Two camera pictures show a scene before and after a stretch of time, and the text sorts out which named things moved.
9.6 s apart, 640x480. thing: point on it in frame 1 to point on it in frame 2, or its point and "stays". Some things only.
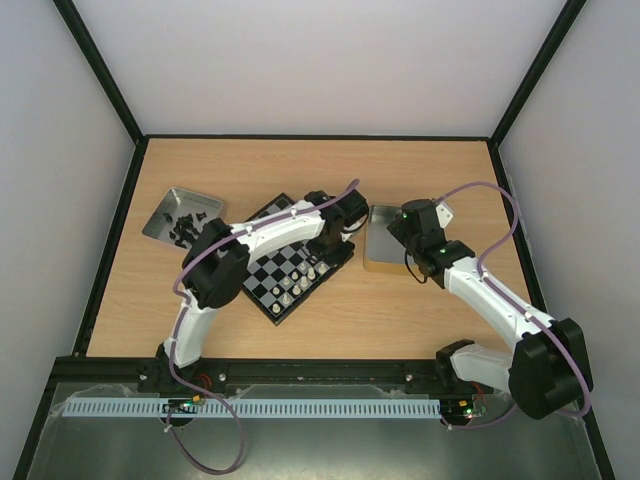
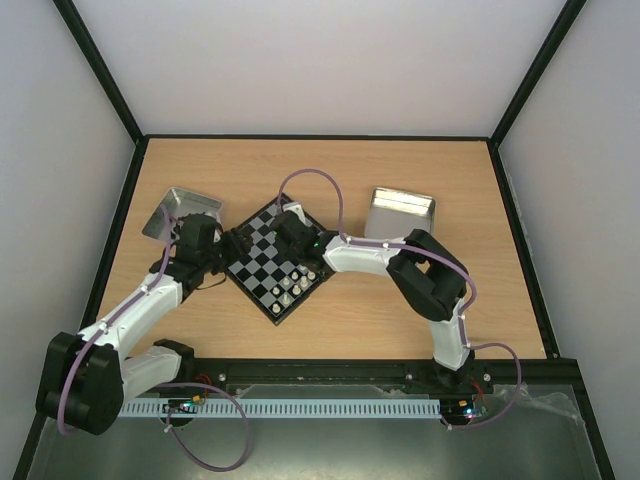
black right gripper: (400, 230) to (282, 223)
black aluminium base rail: (401, 377) stays
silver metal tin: (180, 215) stays
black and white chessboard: (276, 283) stays
